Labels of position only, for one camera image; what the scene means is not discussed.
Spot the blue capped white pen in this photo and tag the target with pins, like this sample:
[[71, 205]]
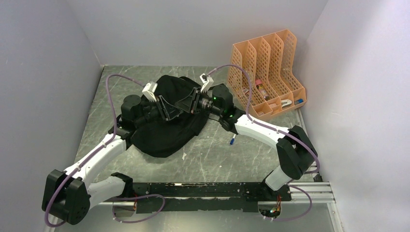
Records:
[[232, 139]]

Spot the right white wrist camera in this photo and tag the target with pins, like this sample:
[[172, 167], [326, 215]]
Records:
[[207, 81]]

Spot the silver stapler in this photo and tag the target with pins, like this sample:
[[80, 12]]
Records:
[[286, 103]]

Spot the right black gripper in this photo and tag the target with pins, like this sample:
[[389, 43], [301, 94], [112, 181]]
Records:
[[189, 104]]

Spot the orange plastic file organizer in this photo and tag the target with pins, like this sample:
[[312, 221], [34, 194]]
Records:
[[269, 58]]

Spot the black student backpack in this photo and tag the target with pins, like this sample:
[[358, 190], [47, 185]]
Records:
[[159, 138]]

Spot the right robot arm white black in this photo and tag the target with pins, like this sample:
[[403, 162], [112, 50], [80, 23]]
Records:
[[295, 151]]

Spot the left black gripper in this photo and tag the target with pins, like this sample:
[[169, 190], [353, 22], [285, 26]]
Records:
[[168, 110]]

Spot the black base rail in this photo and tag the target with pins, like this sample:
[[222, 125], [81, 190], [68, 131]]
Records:
[[203, 205]]

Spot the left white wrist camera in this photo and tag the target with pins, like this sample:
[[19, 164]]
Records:
[[149, 91]]

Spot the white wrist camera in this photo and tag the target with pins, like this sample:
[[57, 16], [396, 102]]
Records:
[[207, 81], [149, 91]]

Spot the pink capped bottle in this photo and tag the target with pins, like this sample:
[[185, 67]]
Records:
[[260, 87]]

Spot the aluminium frame rail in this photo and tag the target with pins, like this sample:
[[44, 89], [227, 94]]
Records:
[[320, 193]]

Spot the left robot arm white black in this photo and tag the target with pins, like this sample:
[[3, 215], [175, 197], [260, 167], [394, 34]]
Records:
[[70, 194]]

